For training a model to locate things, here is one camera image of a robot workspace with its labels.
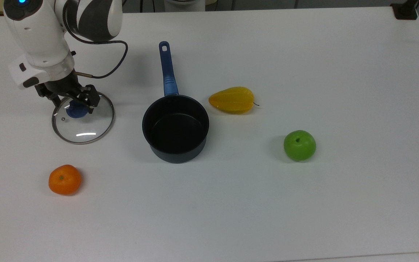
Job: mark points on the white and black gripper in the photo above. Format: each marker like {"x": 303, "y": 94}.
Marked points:
{"x": 42, "y": 72}

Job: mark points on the glass lid with blue knob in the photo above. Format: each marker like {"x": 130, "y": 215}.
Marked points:
{"x": 86, "y": 127}

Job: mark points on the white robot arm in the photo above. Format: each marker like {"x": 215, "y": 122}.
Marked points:
{"x": 38, "y": 32}

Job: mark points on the orange mandarin fruit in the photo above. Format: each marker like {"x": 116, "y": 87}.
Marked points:
{"x": 65, "y": 180}

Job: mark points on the yellow starfruit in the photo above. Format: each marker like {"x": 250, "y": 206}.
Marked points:
{"x": 233, "y": 100}

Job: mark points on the green apple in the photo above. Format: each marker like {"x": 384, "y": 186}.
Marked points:
{"x": 299, "y": 145}

